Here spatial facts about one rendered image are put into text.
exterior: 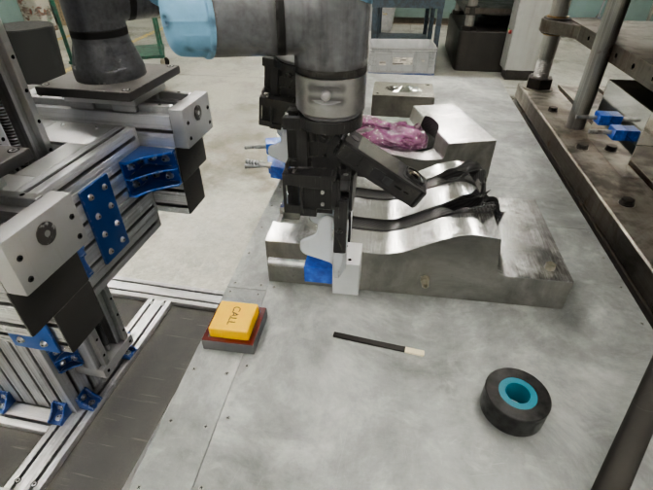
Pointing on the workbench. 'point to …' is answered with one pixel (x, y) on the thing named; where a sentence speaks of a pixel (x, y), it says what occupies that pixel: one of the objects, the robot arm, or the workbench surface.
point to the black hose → (630, 439)
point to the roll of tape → (537, 394)
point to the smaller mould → (399, 98)
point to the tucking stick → (379, 343)
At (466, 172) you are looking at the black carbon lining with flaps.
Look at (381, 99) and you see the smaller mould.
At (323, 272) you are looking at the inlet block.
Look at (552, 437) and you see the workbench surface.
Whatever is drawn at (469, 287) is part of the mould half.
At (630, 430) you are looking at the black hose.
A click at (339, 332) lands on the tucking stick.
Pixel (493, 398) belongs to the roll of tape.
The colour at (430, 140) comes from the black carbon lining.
